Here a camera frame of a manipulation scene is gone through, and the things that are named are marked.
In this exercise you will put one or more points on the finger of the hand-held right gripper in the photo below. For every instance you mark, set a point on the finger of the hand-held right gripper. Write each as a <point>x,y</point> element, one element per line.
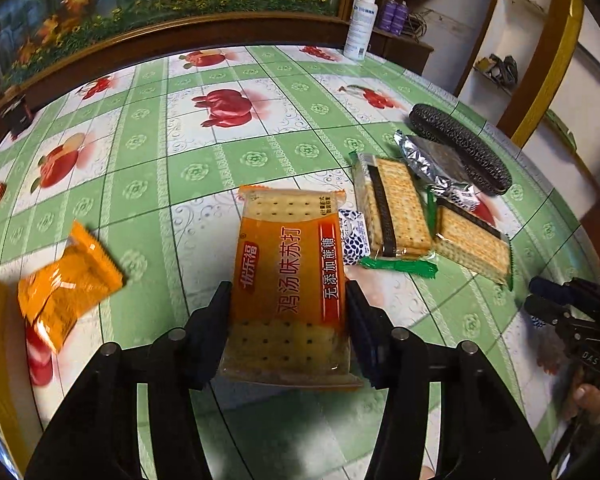
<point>550,286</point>
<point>542,310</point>

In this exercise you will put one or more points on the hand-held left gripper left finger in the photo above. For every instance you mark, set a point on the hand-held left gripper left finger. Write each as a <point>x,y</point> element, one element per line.
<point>212,340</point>

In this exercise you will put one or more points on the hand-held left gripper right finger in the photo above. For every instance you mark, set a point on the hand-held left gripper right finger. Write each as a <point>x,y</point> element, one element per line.
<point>365,345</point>

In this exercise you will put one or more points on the orange cracker pack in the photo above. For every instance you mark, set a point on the orange cracker pack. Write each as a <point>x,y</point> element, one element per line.
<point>285,270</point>

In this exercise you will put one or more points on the small white candy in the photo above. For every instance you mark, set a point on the small white candy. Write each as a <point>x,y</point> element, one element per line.
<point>355,242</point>

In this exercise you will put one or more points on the orange snack packet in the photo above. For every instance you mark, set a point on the orange snack packet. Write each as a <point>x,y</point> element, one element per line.
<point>65,290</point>

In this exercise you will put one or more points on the silver foil snack packet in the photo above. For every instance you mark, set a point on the silver foil snack packet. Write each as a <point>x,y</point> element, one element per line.
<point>430,160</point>

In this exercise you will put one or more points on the person's right hand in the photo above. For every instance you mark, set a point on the person's right hand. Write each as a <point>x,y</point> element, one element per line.
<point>592,402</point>

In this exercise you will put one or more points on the clear cracker pack green ends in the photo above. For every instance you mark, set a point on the clear cracker pack green ends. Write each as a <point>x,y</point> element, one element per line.
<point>472,245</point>
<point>395,210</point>

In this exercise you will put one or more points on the black woven glasses case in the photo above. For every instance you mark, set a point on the black woven glasses case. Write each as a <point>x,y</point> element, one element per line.
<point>460,140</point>

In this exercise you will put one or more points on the green fruit print tablecloth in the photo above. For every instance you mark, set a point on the green fruit print tablecloth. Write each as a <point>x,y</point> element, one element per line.
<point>180,170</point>

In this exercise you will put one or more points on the dark shoe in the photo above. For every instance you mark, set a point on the dark shoe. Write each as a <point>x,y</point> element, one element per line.
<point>502,69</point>

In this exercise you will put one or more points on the purple bottle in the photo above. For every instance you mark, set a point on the purple bottle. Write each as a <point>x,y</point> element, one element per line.
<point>401,17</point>
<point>389,16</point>

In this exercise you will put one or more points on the white spray bottle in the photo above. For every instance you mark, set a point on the white spray bottle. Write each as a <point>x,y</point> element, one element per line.
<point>359,25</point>

